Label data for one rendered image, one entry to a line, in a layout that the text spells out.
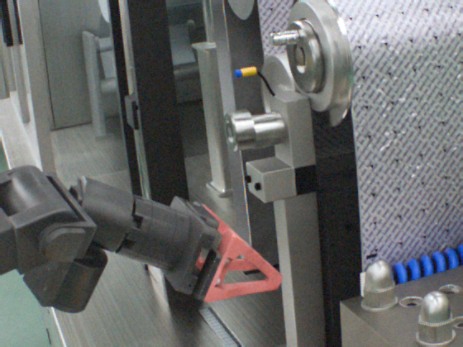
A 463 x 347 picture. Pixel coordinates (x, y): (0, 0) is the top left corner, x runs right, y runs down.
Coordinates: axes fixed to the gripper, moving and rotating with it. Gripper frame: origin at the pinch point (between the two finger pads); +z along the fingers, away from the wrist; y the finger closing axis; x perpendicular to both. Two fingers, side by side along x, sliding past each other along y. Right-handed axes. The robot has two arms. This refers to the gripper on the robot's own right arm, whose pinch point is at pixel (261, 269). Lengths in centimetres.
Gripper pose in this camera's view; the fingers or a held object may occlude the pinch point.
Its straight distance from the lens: 88.0
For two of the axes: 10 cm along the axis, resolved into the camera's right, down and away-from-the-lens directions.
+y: 3.1, 2.4, -9.2
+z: 8.7, 3.2, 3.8
